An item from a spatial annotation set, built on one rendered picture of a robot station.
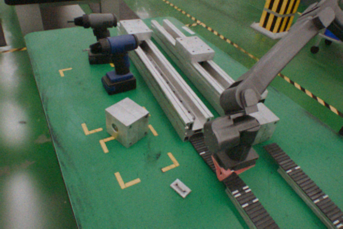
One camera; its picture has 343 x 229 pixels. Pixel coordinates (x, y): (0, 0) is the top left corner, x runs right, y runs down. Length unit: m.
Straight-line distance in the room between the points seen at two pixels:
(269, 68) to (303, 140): 0.40
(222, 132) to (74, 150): 0.46
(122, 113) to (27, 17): 1.63
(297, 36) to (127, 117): 0.52
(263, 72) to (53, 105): 0.71
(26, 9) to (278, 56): 1.92
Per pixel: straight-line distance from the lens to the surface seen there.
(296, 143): 0.98
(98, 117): 0.91
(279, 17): 4.01
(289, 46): 0.74
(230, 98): 0.59
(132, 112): 0.78
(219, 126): 0.57
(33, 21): 2.30
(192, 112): 0.87
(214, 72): 1.08
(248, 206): 0.71
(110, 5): 2.38
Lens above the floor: 1.39
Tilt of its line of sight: 37 degrees down
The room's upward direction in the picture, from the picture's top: 6 degrees clockwise
